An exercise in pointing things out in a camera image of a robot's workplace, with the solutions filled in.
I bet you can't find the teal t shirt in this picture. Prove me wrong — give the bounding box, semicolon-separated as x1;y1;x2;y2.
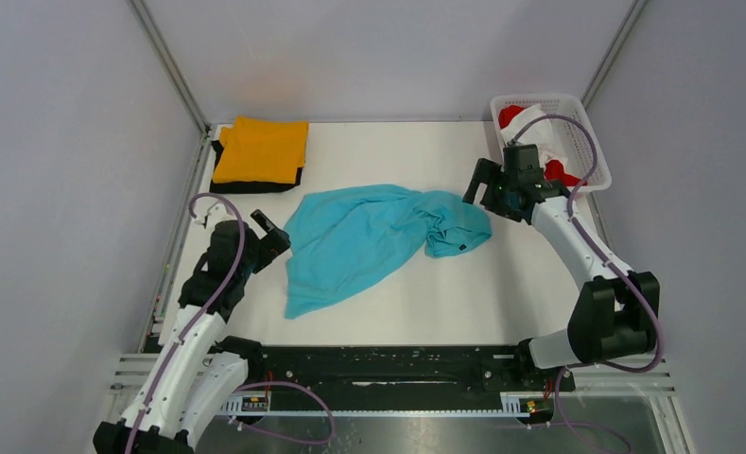
285;184;493;320

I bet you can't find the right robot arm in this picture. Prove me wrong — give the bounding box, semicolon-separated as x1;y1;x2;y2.
462;145;661;390

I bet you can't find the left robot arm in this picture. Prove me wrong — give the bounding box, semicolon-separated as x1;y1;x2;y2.
93;210;290;453

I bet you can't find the red t shirt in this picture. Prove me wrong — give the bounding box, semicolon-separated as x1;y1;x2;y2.
497;104;583;189

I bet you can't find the black folded t shirt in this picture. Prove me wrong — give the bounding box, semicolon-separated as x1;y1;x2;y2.
210;140;305;194

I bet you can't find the white t shirt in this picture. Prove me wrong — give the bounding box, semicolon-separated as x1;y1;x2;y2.
498;104;567;168

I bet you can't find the white plastic basket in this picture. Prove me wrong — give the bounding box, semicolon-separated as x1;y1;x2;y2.
490;94;612;193

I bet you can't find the orange folded t shirt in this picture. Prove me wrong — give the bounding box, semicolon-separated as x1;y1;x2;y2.
212;116;309;184

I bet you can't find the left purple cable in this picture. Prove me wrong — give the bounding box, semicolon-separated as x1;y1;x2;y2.
124;192;337;454

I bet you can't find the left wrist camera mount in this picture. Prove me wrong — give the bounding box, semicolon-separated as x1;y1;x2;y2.
192;201;236;230

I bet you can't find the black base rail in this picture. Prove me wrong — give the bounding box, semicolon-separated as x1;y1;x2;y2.
210;339;576;412

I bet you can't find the right aluminium frame post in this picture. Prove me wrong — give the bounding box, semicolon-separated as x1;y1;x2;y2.
581;0;650;110

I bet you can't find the aluminium frame post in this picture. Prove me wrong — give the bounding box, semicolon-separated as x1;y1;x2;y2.
127;0;214;136
581;0;650;110

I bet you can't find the left aluminium frame post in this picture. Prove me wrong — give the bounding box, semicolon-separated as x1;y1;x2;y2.
127;0;214;136

